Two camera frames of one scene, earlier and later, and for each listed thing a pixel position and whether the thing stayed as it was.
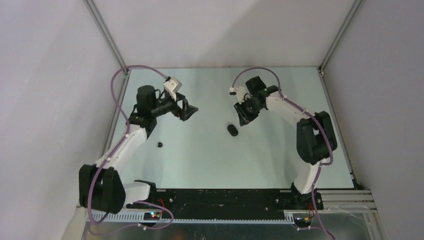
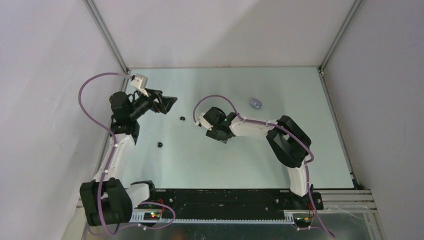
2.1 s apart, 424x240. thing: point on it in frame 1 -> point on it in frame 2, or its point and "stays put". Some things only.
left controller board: (151, 216) stays put
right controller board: (302, 222) stays put
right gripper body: (250, 104) -> (215, 134)
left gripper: (187, 110) -> (164, 103)
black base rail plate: (224, 204) stays put
